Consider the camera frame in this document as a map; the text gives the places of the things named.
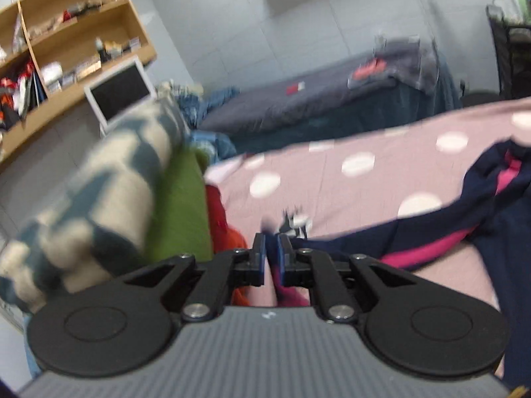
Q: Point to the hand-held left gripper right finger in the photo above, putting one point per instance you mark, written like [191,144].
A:
[284,259]

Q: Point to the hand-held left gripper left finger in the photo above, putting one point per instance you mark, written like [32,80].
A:
[260,259]

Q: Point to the navy garment with pink stripes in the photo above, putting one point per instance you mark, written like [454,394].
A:
[435,224]

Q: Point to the blue denim clothes pile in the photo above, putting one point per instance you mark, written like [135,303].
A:
[207,105]

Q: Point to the pink polka dot bedsheet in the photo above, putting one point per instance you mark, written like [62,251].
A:
[332,186]

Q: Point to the green cloth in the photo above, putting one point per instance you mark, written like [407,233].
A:
[182,207]

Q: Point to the blue and cream checkered blanket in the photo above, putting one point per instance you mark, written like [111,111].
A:
[108,190]

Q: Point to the small red and white item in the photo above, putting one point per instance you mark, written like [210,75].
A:
[295,88]

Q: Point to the red folded cloth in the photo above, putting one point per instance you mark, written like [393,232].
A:
[368,69]

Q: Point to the white framed monitor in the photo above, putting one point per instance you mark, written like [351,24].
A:
[120,91]

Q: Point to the wooden bookshelf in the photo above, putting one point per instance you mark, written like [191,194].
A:
[74,20]

